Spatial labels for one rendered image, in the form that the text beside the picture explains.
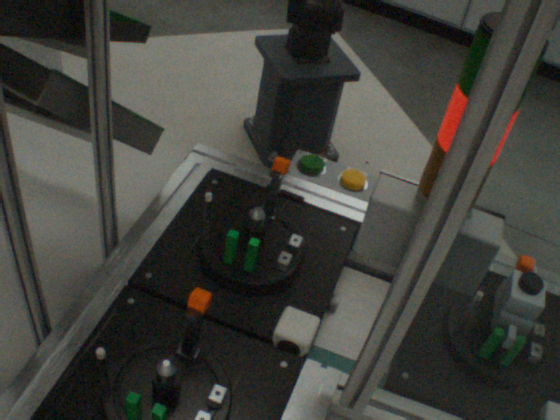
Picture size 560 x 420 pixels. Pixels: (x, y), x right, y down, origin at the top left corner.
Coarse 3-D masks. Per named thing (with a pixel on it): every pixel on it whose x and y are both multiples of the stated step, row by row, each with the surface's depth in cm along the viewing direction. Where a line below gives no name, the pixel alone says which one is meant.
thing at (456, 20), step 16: (352, 0) 369; (368, 0) 364; (384, 0) 358; (400, 0) 352; (416, 0) 348; (432, 0) 343; (448, 0) 339; (464, 0) 335; (384, 16) 366; (400, 16) 362; (416, 16) 357; (432, 16) 350; (448, 16) 345; (464, 16) 344; (432, 32) 359; (448, 32) 355
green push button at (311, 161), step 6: (306, 156) 96; (312, 156) 97; (318, 156) 97; (300, 162) 96; (306, 162) 95; (312, 162) 96; (318, 162) 96; (324, 162) 96; (300, 168) 95; (306, 168) 95; (312, 168) 95; (318, 168) 95; (312, 174) 95; (318, 174) 95
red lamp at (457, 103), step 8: (456, 88) 43; (456, 96) 43; (456, 104) 43; (464, 104) 42; (448, 112) 44; (456, 112) 43; (448, 120) 44; (456, 120) 43; (440, 128) 46; (448, 128) 44; (440, 136) 45; (448, 136) 44; (440, 144) 45; (448, 144) 44
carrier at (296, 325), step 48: (192, 192) 87; (240, 192) 88; (192, 240) 80; (240, 240) 79; (288, 240) 80; (336, 240) 84; (144, 288) 74; (192, 288) 75; (240, 288) 75; (288, 288) 77; (288, 336) 69
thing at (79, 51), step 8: (32, 40) 65; (40, 40) 64; (48, 40) 64; (56, 40) 64; (64, 40) 64; (72, 40) 64; (56, 48) 64; (64, 48) 64; (72, 48) 64; (80, 48) 63; (80, 56) 64
